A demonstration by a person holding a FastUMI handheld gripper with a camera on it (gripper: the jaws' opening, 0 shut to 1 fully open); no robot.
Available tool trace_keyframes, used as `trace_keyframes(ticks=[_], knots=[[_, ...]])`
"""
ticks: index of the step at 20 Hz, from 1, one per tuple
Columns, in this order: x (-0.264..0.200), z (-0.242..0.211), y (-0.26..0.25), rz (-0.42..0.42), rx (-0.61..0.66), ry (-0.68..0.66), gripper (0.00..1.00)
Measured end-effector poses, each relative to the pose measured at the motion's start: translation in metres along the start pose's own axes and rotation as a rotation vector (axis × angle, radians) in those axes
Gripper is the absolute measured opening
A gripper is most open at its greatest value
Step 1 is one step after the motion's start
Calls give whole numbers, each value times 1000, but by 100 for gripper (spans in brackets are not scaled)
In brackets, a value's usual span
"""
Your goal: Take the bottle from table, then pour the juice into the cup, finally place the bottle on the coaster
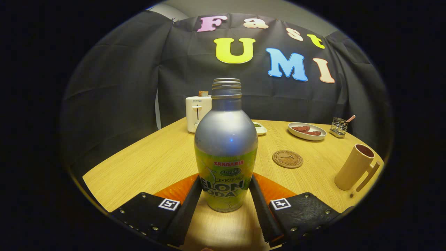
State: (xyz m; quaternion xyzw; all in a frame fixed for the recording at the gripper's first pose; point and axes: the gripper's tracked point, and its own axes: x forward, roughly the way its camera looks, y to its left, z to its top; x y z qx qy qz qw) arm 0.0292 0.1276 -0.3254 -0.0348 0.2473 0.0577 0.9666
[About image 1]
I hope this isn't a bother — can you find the silver green juice bottle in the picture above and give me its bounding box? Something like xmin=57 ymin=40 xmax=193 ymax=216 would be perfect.
xmin=194 ymin=78 xmax=259 ymax=213

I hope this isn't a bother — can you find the white divided dish with beans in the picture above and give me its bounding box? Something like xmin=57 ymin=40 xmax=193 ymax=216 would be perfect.
xmin=252 ymin=121 xmax=268 ymax=136

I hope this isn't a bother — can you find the wooden table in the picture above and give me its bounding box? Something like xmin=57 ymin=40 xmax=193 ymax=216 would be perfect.
xmin=82 ymin=117 xmax=385 ymax=251

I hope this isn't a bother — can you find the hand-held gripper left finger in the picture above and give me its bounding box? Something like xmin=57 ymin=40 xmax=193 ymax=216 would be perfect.
xmin=110 ymin=174 xmax=203 ymax=248

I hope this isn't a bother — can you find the beige cup with handle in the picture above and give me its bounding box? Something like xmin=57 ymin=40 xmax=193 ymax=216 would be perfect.
xmin=334 ymin=144 xmax=381 ymax=193

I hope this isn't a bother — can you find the white oval plate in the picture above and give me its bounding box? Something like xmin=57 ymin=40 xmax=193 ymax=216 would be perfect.
xmin=288 ymin=122 xmax=327 ymax=141

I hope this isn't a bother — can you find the white toaster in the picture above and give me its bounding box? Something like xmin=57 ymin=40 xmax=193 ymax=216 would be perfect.
xmin=185 ymin=96 xmax=212 ymax=134

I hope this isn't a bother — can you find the wire mesh holder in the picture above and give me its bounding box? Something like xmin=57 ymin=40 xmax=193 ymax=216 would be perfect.
xmin=329 ymin=117 xmax=348 ymax=138

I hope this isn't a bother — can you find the round wooden coaster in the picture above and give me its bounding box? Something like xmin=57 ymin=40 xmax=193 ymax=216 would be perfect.
xmin=272 ymin=150 xmax=304 ymax=169

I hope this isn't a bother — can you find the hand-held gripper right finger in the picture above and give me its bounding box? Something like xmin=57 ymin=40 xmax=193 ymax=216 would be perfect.
xmin=248 ymin=173 xmax=341 ymax=246

